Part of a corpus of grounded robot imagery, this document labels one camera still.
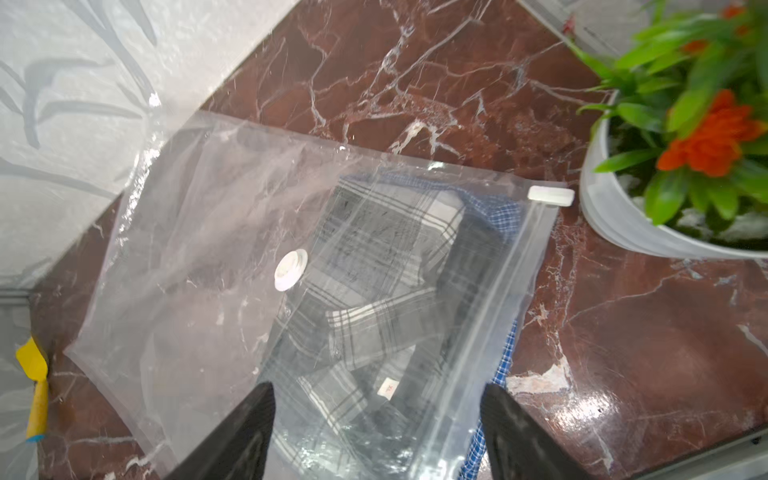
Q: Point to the grey black plaid shirt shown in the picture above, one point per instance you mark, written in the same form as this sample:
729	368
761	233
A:
331	351

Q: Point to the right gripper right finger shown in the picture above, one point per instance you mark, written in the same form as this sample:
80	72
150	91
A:
518	447

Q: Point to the blue checked shirt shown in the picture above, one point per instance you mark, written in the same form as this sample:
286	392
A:
431	427

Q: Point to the potted artificial flower plant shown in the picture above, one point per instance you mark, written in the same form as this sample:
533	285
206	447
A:
677	163

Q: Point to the yellow silicone spatula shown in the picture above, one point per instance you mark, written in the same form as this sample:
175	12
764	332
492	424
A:
35	366

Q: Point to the clear plastic vacuum bag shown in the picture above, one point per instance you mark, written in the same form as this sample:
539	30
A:
213	232

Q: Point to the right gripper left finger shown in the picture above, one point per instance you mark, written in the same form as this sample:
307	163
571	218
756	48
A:
238	447

